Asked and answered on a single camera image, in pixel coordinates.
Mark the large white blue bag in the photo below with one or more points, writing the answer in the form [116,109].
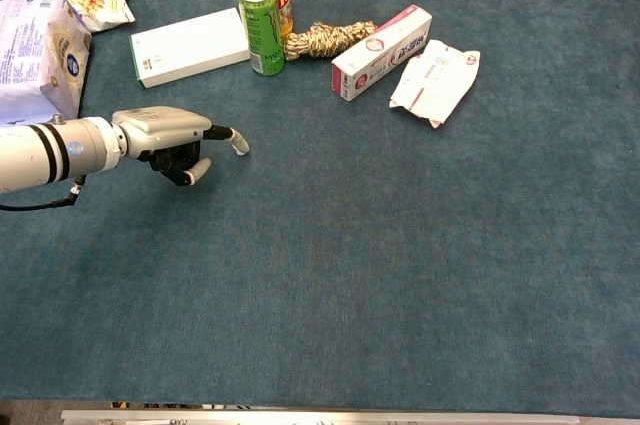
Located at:
[37,55]

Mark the pink white toothpaste box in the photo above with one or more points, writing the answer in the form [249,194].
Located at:
[380,52]

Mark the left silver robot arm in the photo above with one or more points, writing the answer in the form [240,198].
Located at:
[45,152]

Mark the aluminium frame rail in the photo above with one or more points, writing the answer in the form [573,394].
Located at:
[320,417]

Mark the green drink can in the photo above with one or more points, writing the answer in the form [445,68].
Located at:
[261,30]

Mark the white flat cardboard box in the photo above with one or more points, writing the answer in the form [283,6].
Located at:
[192,47]

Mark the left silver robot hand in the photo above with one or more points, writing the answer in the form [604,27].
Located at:
[160,127]

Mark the yellow snack bag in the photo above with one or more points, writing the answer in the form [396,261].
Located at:
[100,7]

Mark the white pink wet wipes pack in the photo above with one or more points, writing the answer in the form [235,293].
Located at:
[435,80]

